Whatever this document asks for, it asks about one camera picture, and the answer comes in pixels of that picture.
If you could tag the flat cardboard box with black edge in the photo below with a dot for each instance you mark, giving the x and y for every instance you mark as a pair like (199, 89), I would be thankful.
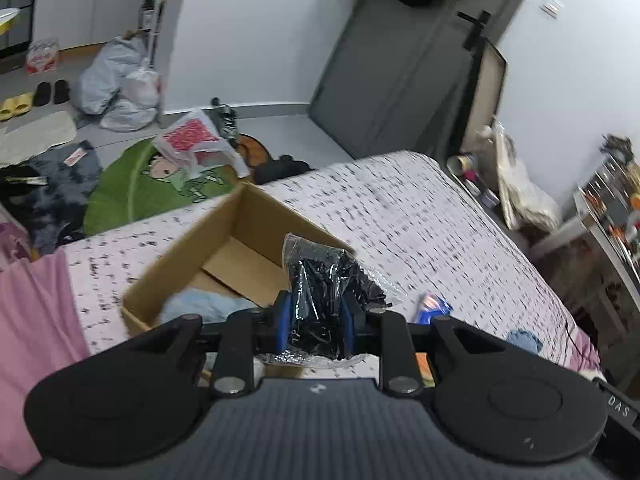
(487, 100)

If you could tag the yellow slipper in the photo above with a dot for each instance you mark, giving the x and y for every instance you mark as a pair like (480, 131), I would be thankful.
(7, 111)
(22, 102)

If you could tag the black item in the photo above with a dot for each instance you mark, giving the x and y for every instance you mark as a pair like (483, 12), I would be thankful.
(320, 290)

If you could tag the blue plush toy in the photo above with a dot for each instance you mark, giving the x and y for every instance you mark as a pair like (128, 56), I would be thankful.
(200, 305)

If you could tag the black clothing on floor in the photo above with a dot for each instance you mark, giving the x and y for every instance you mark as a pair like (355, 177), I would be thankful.
(280, 169)

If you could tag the white floor mat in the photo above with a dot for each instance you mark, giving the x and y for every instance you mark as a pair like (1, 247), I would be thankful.
(37, 135)

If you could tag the grey door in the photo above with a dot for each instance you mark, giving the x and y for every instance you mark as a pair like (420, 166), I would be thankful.
(400, 70)

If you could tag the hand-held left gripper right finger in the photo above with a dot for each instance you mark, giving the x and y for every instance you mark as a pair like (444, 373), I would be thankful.
(350, 327)

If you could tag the orange brown small rug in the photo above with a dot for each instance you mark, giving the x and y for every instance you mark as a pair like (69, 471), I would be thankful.
(250, 150)

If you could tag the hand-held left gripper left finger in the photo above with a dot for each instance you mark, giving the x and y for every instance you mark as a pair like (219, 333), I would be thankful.
(282, 325)

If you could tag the white desk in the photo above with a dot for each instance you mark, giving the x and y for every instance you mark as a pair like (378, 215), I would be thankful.
(575, 230)

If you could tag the blue and orange packet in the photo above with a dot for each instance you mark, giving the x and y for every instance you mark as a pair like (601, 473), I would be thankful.
(434, 307)

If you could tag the large grey-white garbage bag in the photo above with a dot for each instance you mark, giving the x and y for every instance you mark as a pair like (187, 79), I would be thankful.
(107, 75)

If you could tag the red and white package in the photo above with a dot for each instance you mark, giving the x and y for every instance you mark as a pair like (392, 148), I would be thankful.
(42, 57)

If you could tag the small light blue fluffy item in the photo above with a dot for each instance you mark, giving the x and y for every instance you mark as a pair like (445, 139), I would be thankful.
(525, 341)

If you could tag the small white garbage bag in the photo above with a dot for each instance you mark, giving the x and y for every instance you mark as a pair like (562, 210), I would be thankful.
(137, 100)

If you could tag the black sneakers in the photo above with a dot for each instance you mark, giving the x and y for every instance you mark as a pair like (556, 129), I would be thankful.
(226, 117)

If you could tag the bed with patterned white cover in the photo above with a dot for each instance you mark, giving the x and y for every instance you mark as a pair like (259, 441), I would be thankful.
(400, 220)

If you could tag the grey tie-dye garment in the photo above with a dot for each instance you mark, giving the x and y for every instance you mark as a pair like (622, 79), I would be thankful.
(60, 185)

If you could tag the cardboard tube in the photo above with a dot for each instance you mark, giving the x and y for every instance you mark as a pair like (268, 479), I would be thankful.
(460, 164)

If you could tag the green leaf rug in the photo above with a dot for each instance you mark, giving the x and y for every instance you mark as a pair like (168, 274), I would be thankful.
(130, 195)

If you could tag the white drawer organizer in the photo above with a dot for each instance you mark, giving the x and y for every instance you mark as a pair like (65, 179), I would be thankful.
(607, 185)

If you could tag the pink and white plastic bag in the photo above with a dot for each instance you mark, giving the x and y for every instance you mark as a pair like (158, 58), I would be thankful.
(192, 140)

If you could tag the white kitchen cabinet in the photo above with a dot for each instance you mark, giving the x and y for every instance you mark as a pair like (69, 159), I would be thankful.
(90, 5)

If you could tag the brown cardboard box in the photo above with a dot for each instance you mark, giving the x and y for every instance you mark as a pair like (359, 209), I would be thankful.
(225, 240)

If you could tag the dark bottle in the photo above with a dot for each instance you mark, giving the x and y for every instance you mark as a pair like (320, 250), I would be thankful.
(147, 10)

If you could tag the beige tote bag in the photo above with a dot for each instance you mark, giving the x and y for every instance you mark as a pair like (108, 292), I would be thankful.
(525, 190)

